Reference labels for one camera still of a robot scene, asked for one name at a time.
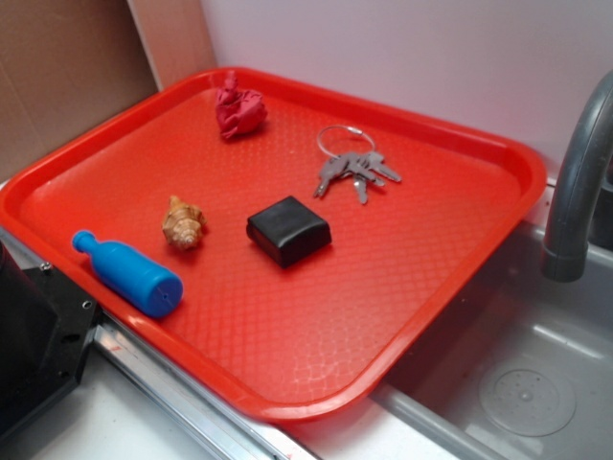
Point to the brown seashell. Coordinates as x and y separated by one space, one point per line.
183 225

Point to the silver key bunch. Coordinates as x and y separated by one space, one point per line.
362 168

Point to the brown cardboard panel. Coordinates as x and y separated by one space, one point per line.
66 66

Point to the grey plastic sink basin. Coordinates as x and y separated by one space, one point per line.
508 312

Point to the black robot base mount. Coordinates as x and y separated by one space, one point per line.
47 325

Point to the blue toy bottle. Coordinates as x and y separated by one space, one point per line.
148 286

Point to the red plastic tray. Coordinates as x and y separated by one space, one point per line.
280 344

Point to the grey sink faucet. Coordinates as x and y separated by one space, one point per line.
581 209

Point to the black rectangular block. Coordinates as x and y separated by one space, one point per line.
288 231

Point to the round sink drain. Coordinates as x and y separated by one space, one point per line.
525 401

